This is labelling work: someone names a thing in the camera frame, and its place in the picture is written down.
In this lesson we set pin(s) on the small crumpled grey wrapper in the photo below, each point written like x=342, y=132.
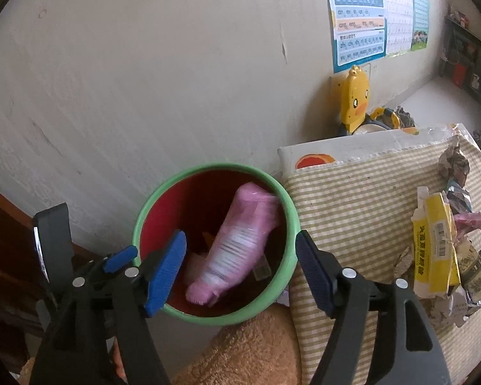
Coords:
x=405, y=262

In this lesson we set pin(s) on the small red container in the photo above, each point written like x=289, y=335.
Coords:
x=459, y=74

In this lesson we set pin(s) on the person's fuzzy brown clothing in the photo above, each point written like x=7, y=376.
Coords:
x=244, y=349

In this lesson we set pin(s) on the crumpled white paper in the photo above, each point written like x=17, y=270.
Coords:
x=449, y=308

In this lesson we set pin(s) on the yellow black toy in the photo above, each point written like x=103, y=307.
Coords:
x=387, y=114

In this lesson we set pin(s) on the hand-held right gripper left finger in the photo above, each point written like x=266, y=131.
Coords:
x=166, y=276

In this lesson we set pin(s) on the dark wooden furniture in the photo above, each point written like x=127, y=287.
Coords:
x=8, y=256

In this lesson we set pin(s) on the blue bordered wall poster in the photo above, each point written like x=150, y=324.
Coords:
x=356, y=20

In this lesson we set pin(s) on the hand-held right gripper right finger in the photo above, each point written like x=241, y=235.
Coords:
x=312, y=276

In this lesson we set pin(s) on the checked tablecloth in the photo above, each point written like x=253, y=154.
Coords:
x=364, y=208

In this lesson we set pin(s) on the green blue wall poster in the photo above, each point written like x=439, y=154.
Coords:
x=420, y=8

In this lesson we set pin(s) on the yellow duck toy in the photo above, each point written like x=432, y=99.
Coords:
x=354, y=100

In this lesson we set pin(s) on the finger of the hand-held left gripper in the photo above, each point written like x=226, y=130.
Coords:
x=120, y=257

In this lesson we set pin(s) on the white chart wall poster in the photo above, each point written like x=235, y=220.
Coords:
x=397, y=12

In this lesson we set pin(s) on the green printed packet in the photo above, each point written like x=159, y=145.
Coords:
x=475, y=272

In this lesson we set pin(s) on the green bin with red inside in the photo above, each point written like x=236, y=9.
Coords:
x=176, y=208

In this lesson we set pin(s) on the crumpled newsprint wrapper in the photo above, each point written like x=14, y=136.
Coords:
x=453, y=160

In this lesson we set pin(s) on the white pad with orange print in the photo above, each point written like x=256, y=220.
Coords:
x=364, y=144

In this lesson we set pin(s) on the pink foil wrapper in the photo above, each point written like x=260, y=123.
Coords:
x=475, y=220

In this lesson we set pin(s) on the pink striped packet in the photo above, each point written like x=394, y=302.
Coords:
x=240, y=240

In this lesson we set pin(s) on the yellow packet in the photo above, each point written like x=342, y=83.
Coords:
x=435, y=248

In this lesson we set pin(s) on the blue silver wrapper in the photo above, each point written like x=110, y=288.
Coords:
x=459, y=198

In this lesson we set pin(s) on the dark storage shelf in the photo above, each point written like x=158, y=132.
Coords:
x=477, y=48

